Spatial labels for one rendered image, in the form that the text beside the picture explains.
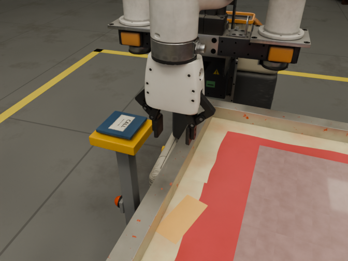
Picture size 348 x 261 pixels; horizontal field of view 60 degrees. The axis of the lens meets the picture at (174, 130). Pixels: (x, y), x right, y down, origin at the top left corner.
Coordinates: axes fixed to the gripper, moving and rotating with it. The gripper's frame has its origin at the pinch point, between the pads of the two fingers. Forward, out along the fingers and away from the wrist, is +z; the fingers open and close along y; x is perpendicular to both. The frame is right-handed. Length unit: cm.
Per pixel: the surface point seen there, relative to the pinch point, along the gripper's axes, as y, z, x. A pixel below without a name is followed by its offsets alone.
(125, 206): 20.4, 41.4, -10.2
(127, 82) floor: 130, 107, -207
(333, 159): -32.6, 11.7, -17.6
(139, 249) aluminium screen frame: -1.9, 8.7, 20.5
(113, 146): 18.2, 13.1, -5.7
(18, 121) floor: 181, 107, -108
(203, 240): -10.4, 11.8, 13.3
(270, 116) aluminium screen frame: -17.0, 8.3, -25.5
